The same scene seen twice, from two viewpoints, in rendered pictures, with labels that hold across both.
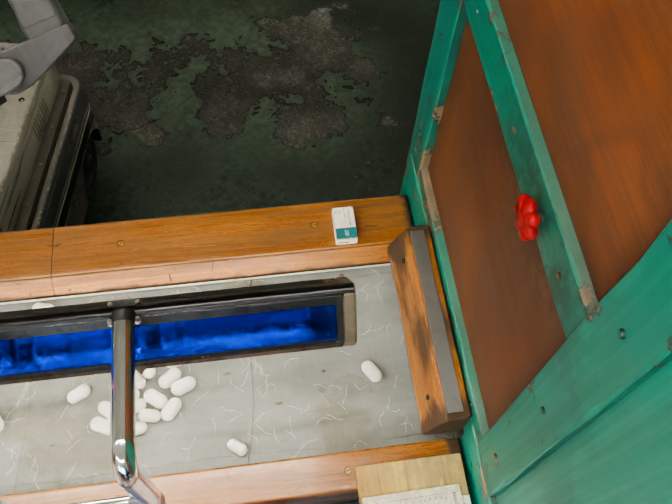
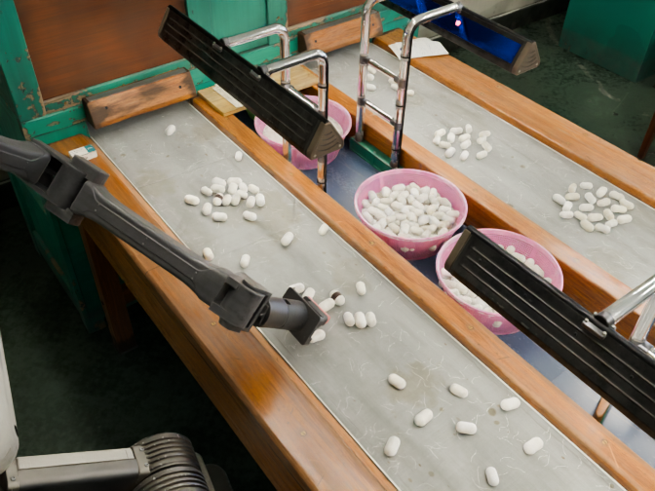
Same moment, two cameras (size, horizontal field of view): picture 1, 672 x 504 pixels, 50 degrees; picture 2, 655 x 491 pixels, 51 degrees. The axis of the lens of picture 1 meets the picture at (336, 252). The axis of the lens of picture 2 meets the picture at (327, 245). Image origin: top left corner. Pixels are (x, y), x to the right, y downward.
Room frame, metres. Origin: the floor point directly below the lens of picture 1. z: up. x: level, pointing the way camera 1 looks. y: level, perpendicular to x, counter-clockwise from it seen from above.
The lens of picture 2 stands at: (0.67, 1.54, 1.78)
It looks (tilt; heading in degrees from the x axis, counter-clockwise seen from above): 42 degrees down; 244
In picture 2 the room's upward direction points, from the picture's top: 1 degrees clockwise
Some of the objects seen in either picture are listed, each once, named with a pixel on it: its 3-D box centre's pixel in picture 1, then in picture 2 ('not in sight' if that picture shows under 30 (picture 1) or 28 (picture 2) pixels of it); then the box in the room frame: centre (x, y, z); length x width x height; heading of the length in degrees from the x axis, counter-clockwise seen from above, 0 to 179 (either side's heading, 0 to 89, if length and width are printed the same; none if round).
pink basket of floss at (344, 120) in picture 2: not in sight; (302, 134); (0.03, 0.06, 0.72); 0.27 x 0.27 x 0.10
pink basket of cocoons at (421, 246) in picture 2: not in sight; (408, 217); (-0.06, 0.49, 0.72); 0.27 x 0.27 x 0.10
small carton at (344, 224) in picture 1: (344, 225); (83, 154); (0.61, -0.01, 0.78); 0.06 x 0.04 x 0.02; 12
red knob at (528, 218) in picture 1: (530, 218); not in sight; (0.35, -0.17, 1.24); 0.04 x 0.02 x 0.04; 12
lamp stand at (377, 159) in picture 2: not in sight; (404, 83); (-0.20, 0.19, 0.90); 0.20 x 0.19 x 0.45; 102
